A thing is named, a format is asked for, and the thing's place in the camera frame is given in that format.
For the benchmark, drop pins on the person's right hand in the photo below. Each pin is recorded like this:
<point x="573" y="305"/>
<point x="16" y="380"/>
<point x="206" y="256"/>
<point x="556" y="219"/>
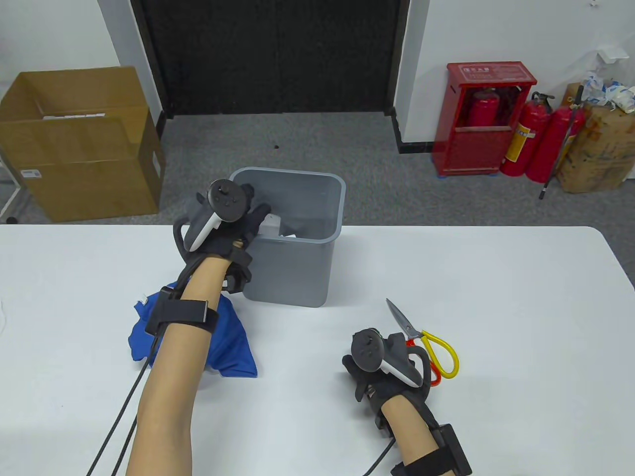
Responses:
<point x="371" y="392"/>

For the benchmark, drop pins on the person's left hand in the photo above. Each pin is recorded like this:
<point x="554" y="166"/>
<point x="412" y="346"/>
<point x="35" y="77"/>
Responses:
<point x="249" y="224"/>

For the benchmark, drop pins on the person's right fingers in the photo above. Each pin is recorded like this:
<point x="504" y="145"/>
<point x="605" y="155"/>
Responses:
<point x="352" y="373"/>

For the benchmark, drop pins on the person's left fingers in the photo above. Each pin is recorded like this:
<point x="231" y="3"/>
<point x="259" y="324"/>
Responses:
<point x="259" y="218"/>

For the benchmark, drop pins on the person's left forearm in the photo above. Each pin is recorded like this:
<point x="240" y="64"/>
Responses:
<point x="171" y="377"/>

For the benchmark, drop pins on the person's right forearm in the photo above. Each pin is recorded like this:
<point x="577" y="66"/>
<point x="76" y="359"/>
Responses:
<point x="412" y="436"/>

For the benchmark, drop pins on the white paper scrap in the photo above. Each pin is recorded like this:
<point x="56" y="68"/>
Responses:
<point x="276" y="225"/>

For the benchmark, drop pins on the black white right hand controller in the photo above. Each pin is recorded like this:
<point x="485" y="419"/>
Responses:
<point x="382" y="357"/>

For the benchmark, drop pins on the black white hand controller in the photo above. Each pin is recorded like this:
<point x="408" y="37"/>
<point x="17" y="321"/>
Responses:
<point x="219" y="208"/>
<point x="382" y="357"/>

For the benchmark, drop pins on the black white left hand controller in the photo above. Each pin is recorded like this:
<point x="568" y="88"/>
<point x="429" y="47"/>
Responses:
<point x="219" y="208"/>

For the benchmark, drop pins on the grey plastic bin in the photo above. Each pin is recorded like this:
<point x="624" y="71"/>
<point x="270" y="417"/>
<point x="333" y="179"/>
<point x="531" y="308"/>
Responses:
<point x="297" y="267"/>

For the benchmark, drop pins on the blue cloth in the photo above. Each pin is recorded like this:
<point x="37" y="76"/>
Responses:
<point x="233" y="347"/>

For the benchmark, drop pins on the black double door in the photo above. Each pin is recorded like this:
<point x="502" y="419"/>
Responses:
<point x="273" y="54"/>

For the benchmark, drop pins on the open brown cardboard box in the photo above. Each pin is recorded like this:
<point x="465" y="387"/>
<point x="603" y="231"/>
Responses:
<point x="84" y="153"/>

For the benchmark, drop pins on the red fire extinguisher cabinet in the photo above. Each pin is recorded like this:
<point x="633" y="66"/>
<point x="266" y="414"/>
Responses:
<point x="476" y="148"/>

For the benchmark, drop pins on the red fire extinguisher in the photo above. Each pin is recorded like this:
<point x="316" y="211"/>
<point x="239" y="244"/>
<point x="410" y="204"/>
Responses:
<point x="550" y="148"/>
<point x="483" y="109"/>
<point x="525" y="139"/>

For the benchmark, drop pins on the worn brown cardboard box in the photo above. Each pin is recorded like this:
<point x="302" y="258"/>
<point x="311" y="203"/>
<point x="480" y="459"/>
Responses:
<point x="598" y="153"/>

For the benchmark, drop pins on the pile of white crumpled waste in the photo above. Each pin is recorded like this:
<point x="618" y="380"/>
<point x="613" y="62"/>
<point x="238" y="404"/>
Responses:
<point x="612" y="91"/>

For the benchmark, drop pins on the white wall fixture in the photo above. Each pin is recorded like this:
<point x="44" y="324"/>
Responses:
<point x="611" y="53"/>

